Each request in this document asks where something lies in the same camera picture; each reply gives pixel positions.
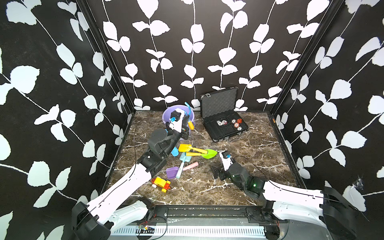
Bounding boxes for light blue toy shovel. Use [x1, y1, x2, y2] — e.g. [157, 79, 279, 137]
[176, 153, 192, 179]

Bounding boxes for purple toy scoop pink handle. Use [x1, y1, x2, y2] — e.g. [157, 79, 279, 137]
[166, 162, 199, 179]

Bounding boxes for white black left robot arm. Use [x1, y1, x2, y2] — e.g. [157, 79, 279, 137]
[70, 124, 190, 240]

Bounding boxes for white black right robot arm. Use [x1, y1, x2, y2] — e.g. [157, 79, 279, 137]
[211, 162, 359, 240]

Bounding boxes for purple plastic bucket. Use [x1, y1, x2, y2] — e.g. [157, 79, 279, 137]
[162, 105, 195, 125]

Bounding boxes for yellow red toy truck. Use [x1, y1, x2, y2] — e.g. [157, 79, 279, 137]
[151, 177, 171, 193]

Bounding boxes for red white round parts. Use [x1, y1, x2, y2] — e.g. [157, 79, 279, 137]
[217, 118, 245, 131]

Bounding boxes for black open foam-lined case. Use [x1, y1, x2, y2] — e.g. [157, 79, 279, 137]
[200, 87, 249, 143]

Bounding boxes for white perforated strip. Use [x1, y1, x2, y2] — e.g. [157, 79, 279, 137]
[111, 226, 266, 239]

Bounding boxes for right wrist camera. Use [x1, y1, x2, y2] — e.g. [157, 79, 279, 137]
[219, 151, 234, 171]

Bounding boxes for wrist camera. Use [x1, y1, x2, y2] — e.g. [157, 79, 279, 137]
[166, 108, 190, 133]
[219, 151, 234, 171]

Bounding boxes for green toy trowel wooden handle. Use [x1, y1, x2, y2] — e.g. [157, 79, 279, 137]
[186, 149, 218, 159]

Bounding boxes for yellow toy spade wooden handle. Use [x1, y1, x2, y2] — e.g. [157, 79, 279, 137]
[178, 144, 208, 154]

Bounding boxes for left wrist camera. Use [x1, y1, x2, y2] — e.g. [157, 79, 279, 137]
[166, 108, 190, 133]

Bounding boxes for black front mounting rail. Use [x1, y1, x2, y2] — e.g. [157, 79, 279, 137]
[86, 204, 328, 224]

